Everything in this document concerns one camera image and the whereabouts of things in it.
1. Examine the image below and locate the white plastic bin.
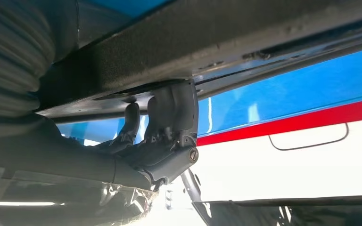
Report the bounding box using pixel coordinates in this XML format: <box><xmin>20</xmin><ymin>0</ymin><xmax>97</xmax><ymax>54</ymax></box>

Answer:
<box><xmin>165</xmin><ymin>118</ymin><xmax>362</xmax><ymax>207</ymax></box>

